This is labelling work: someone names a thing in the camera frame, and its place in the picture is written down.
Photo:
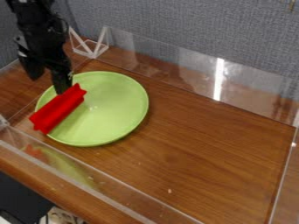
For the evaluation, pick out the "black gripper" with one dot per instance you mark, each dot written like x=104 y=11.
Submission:
x=40 y=48

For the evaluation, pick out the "red rectangular block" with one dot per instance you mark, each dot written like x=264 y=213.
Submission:
x=53 y=112

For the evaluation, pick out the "light green plate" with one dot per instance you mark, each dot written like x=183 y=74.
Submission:
x=113 y=109

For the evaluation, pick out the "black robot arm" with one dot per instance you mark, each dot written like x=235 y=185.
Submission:
x=30 y=7

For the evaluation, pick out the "white power strip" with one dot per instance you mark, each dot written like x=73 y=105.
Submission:
x=59 y=216

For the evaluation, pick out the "clear acrylic enclosure wall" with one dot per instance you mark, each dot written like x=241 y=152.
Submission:
x=212 y=159

